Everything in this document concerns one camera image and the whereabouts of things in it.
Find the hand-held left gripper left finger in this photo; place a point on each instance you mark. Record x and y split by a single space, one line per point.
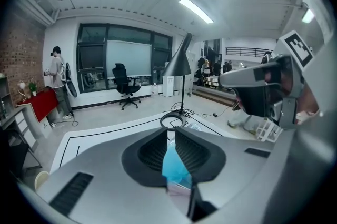
105 186

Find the long ceiling light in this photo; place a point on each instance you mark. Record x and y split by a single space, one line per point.
196 10

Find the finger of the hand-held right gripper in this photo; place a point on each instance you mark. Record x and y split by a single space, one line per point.
245 77

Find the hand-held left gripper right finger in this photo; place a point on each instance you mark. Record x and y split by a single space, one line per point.
237 165

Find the person's right hand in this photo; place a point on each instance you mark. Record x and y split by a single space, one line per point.
308 102

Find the white water dispenser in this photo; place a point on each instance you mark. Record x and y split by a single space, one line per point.
168 86

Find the red topped white cabinet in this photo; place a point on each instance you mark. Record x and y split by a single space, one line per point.
42 104

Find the white work table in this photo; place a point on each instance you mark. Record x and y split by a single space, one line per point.
105 133

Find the black headrest office chair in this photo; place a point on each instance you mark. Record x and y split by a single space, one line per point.
122 78

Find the black framed window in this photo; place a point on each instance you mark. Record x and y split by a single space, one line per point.
129 60

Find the small ceiling light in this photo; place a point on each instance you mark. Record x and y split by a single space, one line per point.
308 15

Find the black floor lamp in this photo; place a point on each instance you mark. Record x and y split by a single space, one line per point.
179 65

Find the grey desk with hutch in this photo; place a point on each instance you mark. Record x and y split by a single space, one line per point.
18 117

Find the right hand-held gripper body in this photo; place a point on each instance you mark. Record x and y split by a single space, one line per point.
297 46

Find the spare water jug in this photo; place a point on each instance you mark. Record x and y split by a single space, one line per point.
156 90

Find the person's right forearm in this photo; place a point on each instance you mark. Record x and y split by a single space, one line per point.
310 160

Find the cream plastic basket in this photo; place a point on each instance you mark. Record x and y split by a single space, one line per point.
42 178

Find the white figure desk lamp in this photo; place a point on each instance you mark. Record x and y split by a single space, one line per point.
22 86

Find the small green potted plant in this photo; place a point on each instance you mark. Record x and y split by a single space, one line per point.
33 87

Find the teal plastic bag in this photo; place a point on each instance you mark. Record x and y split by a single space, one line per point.
173 167

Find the white wooden chair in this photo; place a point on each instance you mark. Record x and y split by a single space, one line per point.
268 131

